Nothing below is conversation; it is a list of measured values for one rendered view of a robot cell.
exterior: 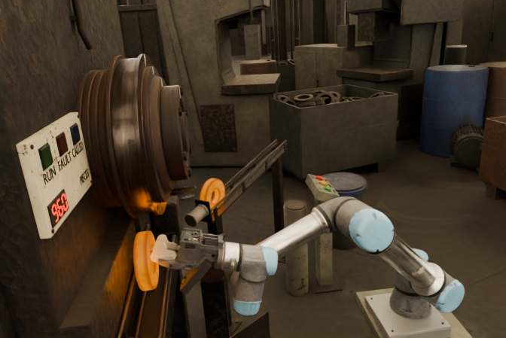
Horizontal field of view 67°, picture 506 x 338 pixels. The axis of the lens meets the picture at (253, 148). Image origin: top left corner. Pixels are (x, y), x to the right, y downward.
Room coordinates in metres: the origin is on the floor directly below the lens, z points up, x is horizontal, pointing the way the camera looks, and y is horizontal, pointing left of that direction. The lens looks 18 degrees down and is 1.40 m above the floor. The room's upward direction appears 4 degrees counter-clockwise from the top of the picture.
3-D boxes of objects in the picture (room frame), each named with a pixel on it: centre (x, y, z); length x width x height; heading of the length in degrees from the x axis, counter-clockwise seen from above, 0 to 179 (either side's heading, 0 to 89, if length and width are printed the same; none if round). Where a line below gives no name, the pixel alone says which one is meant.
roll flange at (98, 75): (1.09, 0.40, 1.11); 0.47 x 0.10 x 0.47; 5
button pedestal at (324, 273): (1.84, -0.35, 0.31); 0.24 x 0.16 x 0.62; 5
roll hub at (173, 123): (1.10, 0.22, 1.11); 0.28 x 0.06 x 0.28; 5
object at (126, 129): (1.10, 0.32, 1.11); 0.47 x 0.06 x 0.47; 5
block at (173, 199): (1.33, 0.35, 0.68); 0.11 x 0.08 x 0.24; 95
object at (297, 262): (1.78, -0.20, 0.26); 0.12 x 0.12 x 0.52
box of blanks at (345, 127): (3.65, -0.74, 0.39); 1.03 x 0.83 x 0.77; 110
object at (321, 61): (5.34, -1.14, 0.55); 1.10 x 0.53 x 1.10; 25
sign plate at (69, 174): (0.75, 0.40, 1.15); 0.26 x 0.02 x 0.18; 5
